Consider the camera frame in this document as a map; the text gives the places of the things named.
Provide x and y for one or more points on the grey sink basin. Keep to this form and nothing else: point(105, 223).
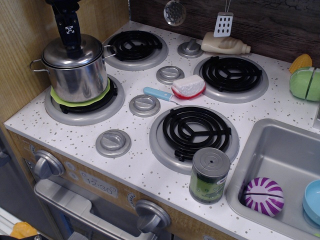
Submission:
point(288, 155)

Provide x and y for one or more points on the back right black burner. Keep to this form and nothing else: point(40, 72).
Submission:
point(230, 74)

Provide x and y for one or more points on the grey stovetop knob upper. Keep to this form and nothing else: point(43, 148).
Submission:
point(167, 74)

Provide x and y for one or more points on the purple white striped ball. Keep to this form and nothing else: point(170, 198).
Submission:
point(264, 195)

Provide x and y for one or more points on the steel pot lid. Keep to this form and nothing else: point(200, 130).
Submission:
point(57, 55)

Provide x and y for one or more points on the grey stovetop knob back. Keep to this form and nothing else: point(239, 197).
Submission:
point(190, 49)

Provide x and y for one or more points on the metal skimmer spoon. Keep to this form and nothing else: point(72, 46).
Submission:
point(174, 13)

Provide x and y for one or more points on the steel pot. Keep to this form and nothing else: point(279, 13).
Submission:
point(78, 84)

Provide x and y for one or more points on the green round mat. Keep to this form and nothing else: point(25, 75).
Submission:
point(60, 101)

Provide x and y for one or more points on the green toy cabbage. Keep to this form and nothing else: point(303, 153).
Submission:
point(304, 83)

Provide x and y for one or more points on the black burner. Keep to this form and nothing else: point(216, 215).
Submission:
point(190, 128)
point(106, 98)
point(135, 45)
point(230, 74)

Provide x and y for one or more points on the oven dial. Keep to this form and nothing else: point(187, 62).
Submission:
point(47, 165)
point(151, 216)

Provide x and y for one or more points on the right oven dial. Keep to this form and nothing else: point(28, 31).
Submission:
point(151, 216)

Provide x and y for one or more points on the back left black burner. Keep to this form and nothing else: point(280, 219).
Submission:
point(135, 45)

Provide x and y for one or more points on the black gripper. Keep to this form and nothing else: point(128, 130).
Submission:
point(65, 13)

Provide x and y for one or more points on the grey stovetop knob middle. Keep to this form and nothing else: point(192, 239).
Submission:
point(144, 105)

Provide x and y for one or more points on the cream toy bottle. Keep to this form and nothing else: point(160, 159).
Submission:
point(224, 45)

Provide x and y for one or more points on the grey stovetop knob front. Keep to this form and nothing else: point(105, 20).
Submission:
point(113, 143)

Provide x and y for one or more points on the yellow object on floor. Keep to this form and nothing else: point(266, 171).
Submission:
point(23, 230)

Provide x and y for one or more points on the oven clock display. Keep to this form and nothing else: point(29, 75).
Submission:
point(99, 184)

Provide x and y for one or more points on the yellow toy corn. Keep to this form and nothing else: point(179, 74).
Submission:
point(301, 61)

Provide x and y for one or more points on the left oven dial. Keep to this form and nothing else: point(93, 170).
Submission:
point(47, 165)

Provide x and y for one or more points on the grey stovetop knob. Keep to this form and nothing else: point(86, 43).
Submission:
point(190, 49)
point(167, 74)
point(144, 105)
point(113, 143)

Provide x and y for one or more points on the light blue bowl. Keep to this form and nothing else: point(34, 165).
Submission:
point(311, 201)

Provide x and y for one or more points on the white slotted spatula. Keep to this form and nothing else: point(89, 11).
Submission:
point(224, 21)

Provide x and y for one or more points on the front right black burner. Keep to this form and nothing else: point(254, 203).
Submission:
point(190, 128)

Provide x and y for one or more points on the green toy can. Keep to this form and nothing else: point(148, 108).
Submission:
point(210, 168)

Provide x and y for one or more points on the front left black burner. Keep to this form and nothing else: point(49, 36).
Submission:
point(106, 98)

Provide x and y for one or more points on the grey oven door handle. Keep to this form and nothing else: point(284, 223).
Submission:
point(78, 207)

